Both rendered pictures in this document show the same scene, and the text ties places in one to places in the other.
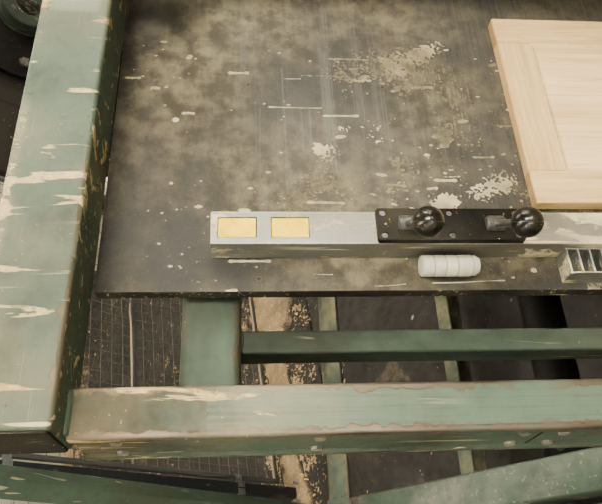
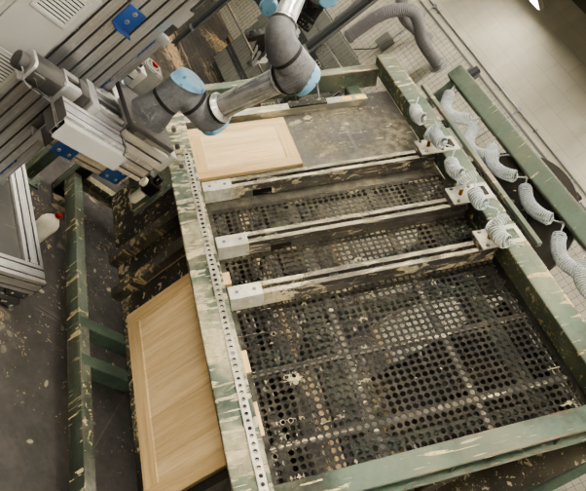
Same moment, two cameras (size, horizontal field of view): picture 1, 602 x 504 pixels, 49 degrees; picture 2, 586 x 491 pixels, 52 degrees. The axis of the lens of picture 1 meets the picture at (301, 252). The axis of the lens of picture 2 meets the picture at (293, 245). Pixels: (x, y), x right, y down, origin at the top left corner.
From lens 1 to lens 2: 328 cm
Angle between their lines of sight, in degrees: 71
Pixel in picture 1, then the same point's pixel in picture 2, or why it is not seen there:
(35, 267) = (395, 71)
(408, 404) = not seen: hidden behind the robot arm
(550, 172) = (279, 123)
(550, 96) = (279, 143)
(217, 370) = (352, 90)
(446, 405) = not seen: hidden behind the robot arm
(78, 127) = (406, 94)
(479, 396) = not seen: hidden behind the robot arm
